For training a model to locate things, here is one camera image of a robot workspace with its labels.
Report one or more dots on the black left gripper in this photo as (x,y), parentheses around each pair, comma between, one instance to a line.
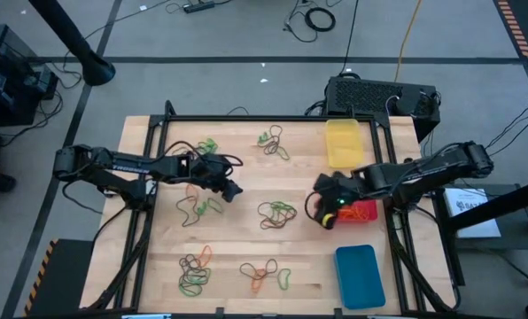
(208,170)

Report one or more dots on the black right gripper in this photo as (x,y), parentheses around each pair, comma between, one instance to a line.
(335,192)

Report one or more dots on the orange rubber band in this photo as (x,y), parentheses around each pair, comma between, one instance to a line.
(343,215)
(270,226)
(363,215)
(352,217)
(208,252)
(366,209)
(257,285)
(188,192)
(357,212)

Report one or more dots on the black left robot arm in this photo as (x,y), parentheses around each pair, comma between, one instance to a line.
(126,166)

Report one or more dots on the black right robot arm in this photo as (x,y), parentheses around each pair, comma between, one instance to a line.
(423,173)

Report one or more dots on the yellow tape tag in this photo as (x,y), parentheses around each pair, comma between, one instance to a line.
(330,218)

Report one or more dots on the red plastic basket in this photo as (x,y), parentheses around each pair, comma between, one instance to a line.
(372,212)

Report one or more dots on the blue plastic basket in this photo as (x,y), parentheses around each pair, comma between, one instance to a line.
(359,277)

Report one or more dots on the yellow plastic basket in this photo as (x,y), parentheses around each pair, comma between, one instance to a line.
(343,142)

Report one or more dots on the black mesh computer case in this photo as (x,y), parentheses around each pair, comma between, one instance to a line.
(366,95)

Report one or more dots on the white paper sign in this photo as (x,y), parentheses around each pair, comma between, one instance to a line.
(461,199)

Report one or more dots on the pale blue strip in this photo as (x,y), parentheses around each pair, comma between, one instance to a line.
(146,316)

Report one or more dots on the black side stand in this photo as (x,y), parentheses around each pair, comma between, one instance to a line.
(512,201)

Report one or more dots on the black power strip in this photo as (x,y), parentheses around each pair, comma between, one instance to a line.
(198,7)

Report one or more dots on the black floor pole stand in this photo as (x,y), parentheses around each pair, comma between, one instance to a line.
(69,35)

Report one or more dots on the black equipment cart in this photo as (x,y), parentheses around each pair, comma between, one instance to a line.
(7,80)

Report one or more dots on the black aluminium table frame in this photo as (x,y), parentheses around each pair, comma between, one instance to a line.
(202,118)

